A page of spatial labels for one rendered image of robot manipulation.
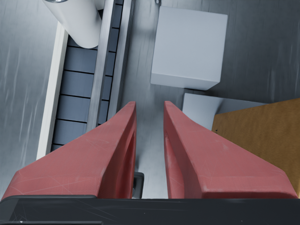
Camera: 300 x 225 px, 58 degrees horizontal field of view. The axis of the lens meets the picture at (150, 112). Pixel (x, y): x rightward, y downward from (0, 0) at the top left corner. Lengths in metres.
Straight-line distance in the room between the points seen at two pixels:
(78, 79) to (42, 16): 0.15
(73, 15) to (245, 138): 0.23
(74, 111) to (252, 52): 0.32
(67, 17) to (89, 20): 0.04
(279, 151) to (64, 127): 0.31
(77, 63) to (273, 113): 0.30
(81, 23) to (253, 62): 0.31
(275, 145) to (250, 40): 0.31
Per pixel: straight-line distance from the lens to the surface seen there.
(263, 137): 0.27
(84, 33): 0.38
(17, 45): 0.54
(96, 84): 0.35
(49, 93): 0.41
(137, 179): 0.33
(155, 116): 0.47
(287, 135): 0.23
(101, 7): 0.45
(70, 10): 0.32
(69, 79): 0.44
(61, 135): 0.44
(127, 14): 0.46
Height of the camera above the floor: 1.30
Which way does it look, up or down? 86 degrees down
